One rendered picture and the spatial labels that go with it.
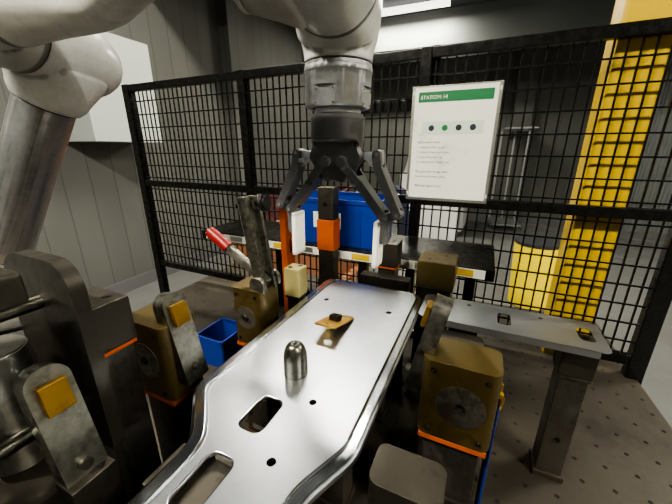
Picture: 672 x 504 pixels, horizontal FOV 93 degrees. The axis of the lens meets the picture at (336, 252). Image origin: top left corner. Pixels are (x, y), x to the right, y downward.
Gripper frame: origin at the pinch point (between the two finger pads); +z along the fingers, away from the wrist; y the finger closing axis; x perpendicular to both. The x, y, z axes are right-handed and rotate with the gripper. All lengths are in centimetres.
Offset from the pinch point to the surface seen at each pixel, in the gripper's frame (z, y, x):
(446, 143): -17, 9, 54
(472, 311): 13.3, 21.3, 15.7
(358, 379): 13.5, 8.4, -10.6
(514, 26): -171, 27, 506
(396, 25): -189, -133, 499
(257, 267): 4.4, -14.2, -2.0
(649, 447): 43, 59, 29
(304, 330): 13.6, -4.2, -3.2
